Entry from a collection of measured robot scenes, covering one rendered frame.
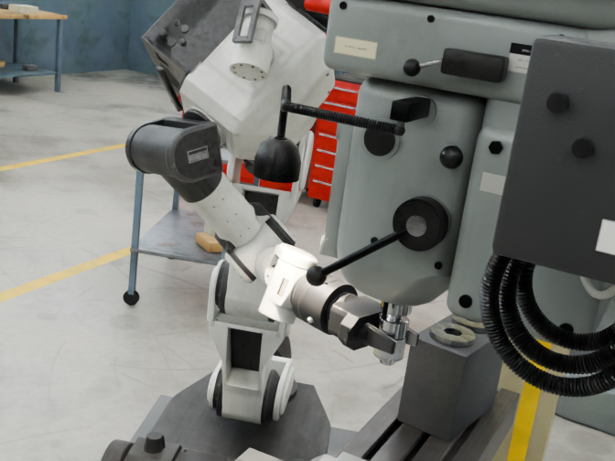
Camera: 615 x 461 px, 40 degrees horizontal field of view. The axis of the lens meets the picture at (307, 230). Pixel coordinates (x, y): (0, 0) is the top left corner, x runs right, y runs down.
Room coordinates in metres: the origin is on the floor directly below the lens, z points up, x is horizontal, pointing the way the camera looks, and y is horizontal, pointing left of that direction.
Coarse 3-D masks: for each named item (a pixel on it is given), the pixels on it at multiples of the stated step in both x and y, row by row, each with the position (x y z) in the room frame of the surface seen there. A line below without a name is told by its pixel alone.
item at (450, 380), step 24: (432, 336) 1.55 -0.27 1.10; (456, 336) 1.55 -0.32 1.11; (480, 336) 1.60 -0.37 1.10; (408, 360) 1.55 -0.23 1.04; (432, 360) 1.52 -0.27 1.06; (456, 360) 1.50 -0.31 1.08; (480, 360) 1.56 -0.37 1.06; (408, 384) 1.55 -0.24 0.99; (432, 384) 1.52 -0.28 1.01; (456, 384) 1.49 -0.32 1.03; (480, 384) 1.58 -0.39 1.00; (408, 408) 1.54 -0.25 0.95; (432, 408) 1.51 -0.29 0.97; (456, 408) 1.49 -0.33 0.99; (480, 408) 1.60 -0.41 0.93; (432, 432) 1.51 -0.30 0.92; (456, 432) 1.51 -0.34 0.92
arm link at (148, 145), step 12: (144, 132) 1.53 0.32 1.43; (156, 132) 1.51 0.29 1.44; (168, 132) 1.49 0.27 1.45; (132, 144) 1.53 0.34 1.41; (144, 144) 1.51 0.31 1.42; (156, 144) 1.48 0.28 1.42; (132, 156) 1.53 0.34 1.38; (144, 156) 1.50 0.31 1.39; (156, 156) 1.48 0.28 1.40; (144, 168) 1.53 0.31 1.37; (156, 168) 1.49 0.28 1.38; (168, 180) 1.51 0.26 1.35; (204, 180) 1.51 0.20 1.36; (216, 180) 1.53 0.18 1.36; (180, 192) 1.52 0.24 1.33; (192, 192) 1.51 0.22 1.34; (204, 192) 1.51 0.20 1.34
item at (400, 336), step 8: (384, 328) 1.19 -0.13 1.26; (392, 328) 1.19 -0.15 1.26; (392, 336) 1.19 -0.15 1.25; (400, 336) 1.19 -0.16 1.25; (400, 344) 1.19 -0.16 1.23; (376, 352) 1.20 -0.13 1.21; (384, 352) 1.19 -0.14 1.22; (400, 352) 1.19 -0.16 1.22; (384, 360) 1.19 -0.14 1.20; (392, 360) 1.19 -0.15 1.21; (400, 360) 1.20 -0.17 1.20
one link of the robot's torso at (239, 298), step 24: (312, 144) 1.94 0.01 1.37; (240, 168) 1.94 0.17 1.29; (240, 192) 1.85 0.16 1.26; (264, 192) 1.86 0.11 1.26; (288, 192) 1.85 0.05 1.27; (288, 216) 1.84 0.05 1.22; (216, 288) 1.86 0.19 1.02; (240, 288) 1.84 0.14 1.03; (264, 288) 1.83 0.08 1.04; (240, 312) 1.85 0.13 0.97
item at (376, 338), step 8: (368, 328) 1.20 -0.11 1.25; (376, 328) 1.20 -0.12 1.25; (360, 336) 1.20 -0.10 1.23; (368, 336) 1.20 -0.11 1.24; (376, 336) 1.19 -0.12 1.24; (384, 336) 1.18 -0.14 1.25; (368, 344) 1.20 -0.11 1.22; (376, 344) 1.19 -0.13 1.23; (384, 344) 1.18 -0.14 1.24; (392, 344) 1.17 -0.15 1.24; (392, 352) 1.17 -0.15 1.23
